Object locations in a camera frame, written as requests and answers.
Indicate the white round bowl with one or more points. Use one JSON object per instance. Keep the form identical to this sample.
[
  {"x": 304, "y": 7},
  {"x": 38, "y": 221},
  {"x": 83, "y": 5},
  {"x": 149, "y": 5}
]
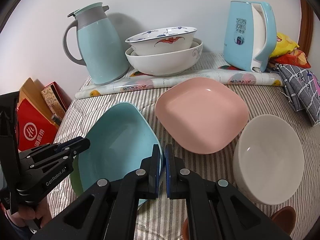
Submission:
[{"x": 268, "y": 160}]

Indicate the grey checked folded cloth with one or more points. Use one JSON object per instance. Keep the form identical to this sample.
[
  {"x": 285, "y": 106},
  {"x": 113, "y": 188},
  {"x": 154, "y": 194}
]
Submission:
[{"x": 301, "y": 89}]

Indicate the pink square plate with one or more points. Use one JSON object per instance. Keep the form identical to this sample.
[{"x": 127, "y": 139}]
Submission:
[{"x": 202, "y": 115}]

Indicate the blue patterned porcelain bowl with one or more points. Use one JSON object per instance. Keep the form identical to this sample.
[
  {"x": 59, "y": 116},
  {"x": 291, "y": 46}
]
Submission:
[{"x": 162, "y": 40}]

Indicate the rolled fruit print mat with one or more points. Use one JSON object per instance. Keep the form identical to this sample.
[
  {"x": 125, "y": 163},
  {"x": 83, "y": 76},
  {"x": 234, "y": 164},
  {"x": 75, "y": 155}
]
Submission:
[{"x": 145, "y": 82}]

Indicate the large white porcelain bowl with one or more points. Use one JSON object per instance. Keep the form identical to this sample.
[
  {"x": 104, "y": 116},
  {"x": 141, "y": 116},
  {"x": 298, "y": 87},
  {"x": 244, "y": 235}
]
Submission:
[{"x": 166, "y": 64}]

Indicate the brown wooden door frame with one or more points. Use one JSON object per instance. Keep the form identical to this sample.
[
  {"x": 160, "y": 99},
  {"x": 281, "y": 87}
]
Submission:
[{"x": 306, "y": 27}]

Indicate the brown paper bag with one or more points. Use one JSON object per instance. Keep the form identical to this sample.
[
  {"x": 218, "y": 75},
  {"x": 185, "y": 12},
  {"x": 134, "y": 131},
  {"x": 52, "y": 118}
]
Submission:
[{"x": 30, "y": 92}]

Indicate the yellow chips bag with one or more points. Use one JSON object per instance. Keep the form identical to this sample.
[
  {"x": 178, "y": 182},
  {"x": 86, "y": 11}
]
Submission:
[{"x": 284, "y": 45}]

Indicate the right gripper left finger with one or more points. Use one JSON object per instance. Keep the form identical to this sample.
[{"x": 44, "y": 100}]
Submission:
[{"x": 108, "y": 209}]

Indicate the small brown bowl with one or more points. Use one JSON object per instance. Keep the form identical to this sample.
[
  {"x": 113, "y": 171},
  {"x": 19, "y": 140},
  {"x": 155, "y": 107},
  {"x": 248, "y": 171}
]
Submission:
[
  {"x": 285, "y": 218},
  {"x": 185, "y": 230}
]

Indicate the patterned gift box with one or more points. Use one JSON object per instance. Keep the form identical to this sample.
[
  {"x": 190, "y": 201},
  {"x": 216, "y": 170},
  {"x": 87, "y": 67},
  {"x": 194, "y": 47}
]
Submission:
[{"x": 57, "y": 101}]

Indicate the green square plate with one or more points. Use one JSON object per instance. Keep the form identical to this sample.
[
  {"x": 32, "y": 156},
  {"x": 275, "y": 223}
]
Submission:
[{"x": 75, "y": 179}]

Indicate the light blue square plate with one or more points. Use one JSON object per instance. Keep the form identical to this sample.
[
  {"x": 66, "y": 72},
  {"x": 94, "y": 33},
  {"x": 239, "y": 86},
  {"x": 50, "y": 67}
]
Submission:
[{"x": 120, "y": 140}]

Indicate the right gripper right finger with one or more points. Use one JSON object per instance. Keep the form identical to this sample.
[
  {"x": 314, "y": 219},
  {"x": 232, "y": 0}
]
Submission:
[{"x": 216, "y": 210}]

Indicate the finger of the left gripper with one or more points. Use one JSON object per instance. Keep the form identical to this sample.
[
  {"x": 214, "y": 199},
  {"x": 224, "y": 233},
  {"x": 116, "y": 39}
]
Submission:
[{"x": 71, "y": 148}]

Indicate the light blue electric kettle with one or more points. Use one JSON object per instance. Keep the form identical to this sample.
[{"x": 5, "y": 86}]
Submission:
[{"x": 251, "y": 35}]

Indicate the light blue thermos jug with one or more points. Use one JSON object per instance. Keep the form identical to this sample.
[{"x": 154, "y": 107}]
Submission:
[{"x": 99, "y": 44}]

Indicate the red paper shopping bag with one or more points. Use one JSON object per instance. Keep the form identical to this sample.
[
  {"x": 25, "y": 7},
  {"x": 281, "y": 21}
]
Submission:
[{"x": 34, "y": 129}]

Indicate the person's left hand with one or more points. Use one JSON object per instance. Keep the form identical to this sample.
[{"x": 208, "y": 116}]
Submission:
[{"x": 24, "y": 214}]

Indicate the orange snack bag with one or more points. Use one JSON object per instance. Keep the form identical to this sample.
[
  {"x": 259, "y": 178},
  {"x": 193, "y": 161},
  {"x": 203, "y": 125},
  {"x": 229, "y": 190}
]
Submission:
[{"x": 295, "y": 58}]

